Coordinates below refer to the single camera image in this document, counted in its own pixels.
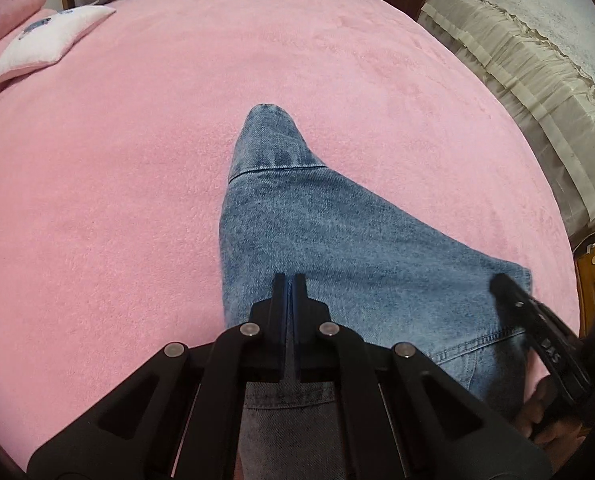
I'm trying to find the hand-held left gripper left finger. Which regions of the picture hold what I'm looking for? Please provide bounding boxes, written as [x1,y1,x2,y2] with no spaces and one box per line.
[26,272,291,480]

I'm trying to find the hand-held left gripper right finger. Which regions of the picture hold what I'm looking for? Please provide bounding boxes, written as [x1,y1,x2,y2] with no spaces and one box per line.
[292,272,553,480]

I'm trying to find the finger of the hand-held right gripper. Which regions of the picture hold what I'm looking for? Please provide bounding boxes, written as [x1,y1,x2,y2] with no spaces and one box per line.
[491,272,545,333]

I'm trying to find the blue denim jeans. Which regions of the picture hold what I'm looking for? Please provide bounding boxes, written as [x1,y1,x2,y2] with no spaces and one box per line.
[218,104,533,480]

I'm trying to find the person's right hand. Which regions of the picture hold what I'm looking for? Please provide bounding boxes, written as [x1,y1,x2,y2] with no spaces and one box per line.
[520,375,585,453]

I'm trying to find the wooden cabinet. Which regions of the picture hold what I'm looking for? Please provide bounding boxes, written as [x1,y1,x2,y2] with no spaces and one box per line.
[572,237,595,341]

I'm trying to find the pink bed blanket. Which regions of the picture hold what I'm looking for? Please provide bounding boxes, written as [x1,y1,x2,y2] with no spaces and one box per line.
[0,0,581,471]

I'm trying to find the white printed pillow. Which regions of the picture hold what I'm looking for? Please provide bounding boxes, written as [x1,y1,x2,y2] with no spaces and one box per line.
[0,5,117,87]

